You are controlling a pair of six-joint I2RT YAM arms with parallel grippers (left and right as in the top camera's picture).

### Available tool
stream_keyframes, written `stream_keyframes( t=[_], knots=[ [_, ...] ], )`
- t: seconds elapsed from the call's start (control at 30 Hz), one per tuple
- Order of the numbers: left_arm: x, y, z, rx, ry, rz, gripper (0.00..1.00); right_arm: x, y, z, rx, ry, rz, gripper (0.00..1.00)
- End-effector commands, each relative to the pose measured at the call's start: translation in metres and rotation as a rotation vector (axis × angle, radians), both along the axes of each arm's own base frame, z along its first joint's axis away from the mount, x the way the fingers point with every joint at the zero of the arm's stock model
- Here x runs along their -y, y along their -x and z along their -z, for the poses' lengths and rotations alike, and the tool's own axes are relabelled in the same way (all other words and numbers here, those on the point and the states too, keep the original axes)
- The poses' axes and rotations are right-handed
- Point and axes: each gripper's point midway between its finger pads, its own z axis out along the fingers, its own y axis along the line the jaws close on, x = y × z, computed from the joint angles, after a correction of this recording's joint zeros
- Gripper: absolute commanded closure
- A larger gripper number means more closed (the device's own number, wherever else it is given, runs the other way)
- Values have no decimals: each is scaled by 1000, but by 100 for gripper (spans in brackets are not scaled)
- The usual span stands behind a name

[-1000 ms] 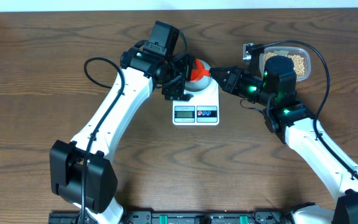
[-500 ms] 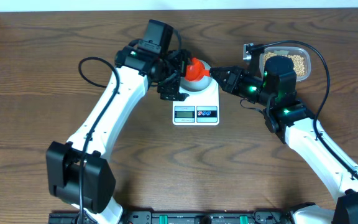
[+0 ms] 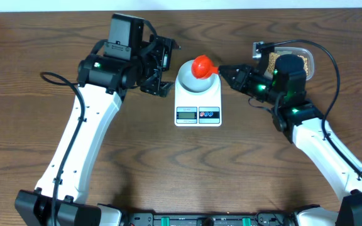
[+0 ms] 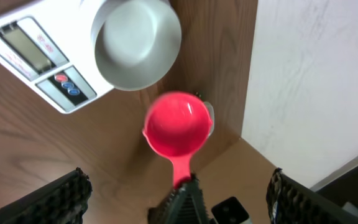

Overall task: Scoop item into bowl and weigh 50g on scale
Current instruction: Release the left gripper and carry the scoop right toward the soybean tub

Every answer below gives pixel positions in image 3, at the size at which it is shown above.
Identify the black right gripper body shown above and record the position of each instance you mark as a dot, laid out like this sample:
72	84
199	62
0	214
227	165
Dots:
258	86

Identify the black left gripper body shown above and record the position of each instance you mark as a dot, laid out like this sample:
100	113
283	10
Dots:
154	56

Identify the orange measuring scoop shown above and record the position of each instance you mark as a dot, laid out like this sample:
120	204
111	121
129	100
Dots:
203	67

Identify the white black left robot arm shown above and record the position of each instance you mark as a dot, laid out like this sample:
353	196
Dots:
104	77

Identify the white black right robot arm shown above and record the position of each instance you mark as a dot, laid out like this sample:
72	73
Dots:
306	127

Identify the grey round bowl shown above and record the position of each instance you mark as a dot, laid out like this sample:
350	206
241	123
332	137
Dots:
188	82

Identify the white digital kitchen scale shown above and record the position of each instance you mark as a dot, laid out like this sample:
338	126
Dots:
198	110

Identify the clear plastic container of beans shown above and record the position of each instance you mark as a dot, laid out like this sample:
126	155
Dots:
306	56

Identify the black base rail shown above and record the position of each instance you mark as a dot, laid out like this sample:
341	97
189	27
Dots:
150	219

